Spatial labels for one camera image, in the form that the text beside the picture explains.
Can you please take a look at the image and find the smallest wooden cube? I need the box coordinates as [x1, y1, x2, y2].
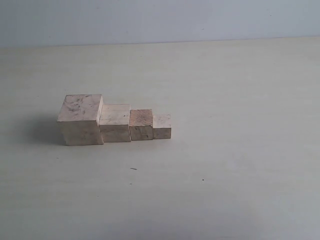
[153, 114, 172, 140]

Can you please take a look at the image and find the third largest wooden cube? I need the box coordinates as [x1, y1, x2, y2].
[129, 109, 153, 141]

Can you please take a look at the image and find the second largest wooden cube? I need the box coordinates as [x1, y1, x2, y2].
[99, 104, 131, 143]

